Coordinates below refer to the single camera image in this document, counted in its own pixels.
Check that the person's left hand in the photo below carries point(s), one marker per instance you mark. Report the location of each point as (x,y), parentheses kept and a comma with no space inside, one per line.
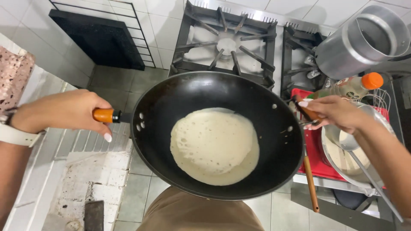
(61,110)

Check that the person's right hand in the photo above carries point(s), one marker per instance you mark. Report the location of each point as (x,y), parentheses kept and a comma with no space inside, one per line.
(338,112)

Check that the steel bowl of batter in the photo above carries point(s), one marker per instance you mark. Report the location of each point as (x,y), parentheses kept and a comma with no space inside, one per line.
(332,136)

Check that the oil bottle with orange cap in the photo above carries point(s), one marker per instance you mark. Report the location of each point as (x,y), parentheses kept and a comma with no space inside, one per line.
(351,87)

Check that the steel ladle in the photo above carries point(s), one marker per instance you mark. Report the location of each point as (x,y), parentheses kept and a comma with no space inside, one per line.
(348,142)

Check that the white wrist watch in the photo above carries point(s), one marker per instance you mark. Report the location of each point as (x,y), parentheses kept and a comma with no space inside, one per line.
(19,136)

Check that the pink speckled stone counter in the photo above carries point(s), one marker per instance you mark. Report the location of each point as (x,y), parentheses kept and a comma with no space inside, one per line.
(14,77)

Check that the aluminium cooking pot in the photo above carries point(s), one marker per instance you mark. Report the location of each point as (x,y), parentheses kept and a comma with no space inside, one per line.
(340,54)

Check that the black mat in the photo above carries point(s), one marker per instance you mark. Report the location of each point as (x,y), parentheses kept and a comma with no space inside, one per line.
(102,41)

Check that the small black burner grate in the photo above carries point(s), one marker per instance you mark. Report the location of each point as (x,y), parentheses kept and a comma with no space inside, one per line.
(293,41)

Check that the steel gas stove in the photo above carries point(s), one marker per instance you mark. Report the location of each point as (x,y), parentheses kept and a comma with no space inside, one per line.
(279,51)

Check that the black stool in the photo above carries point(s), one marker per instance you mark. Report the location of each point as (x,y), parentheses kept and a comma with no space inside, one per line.
(351,199)

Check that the large black burner grate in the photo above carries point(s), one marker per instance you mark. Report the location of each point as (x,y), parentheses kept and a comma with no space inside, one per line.
(250,54)

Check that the dark metal plate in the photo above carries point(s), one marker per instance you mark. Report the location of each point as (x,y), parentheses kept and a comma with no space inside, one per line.
(94,216)

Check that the pale round pancake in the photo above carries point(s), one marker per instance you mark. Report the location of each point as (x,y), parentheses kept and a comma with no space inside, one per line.
(215,147)

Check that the person's brown clothing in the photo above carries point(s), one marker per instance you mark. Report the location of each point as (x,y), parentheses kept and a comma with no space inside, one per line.
(192,211)

